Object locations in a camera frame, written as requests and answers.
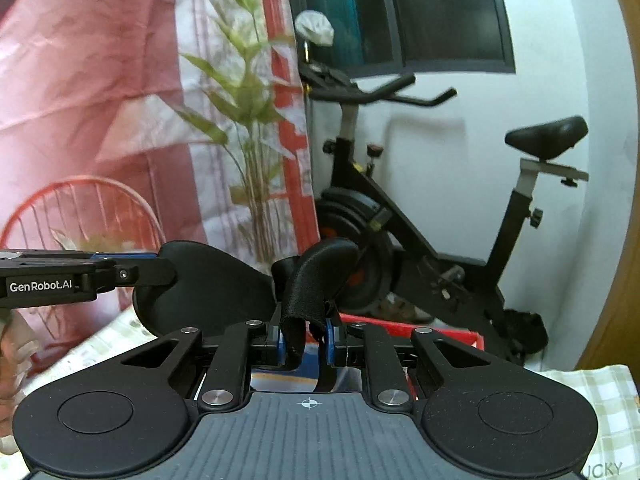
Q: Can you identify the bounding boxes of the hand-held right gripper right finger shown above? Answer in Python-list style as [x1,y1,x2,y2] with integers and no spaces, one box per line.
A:
[324,316,494,409]

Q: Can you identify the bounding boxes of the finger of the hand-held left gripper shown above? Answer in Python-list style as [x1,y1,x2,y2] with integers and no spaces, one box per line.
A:
[0,248,157,265]
[90,255,177,293]

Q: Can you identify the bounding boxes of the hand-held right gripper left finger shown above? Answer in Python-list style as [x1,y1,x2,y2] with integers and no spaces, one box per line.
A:
[120,318,289,409]

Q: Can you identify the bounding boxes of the red cardboard box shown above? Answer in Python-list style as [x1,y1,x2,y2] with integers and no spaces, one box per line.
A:
[250,312,487,402]

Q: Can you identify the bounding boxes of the person's left hand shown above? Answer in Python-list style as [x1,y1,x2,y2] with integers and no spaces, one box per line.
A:
[0,309,42,457]

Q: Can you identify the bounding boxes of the black exercise bike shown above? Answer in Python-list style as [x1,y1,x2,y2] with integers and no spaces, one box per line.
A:
[299,62,592,367]

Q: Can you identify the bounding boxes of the printed backdrop cloth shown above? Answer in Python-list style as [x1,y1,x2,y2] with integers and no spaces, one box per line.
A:
[0,0,322,361]

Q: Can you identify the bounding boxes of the checked cartoon blanket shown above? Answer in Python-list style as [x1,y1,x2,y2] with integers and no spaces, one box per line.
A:
[20,309,640,480]

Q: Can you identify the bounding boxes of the white cloth on bike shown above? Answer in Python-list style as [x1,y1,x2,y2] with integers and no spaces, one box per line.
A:
[294,9,335,47]

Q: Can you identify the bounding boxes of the dark window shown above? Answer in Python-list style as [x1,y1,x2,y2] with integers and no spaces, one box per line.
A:
[284,0,517,75]

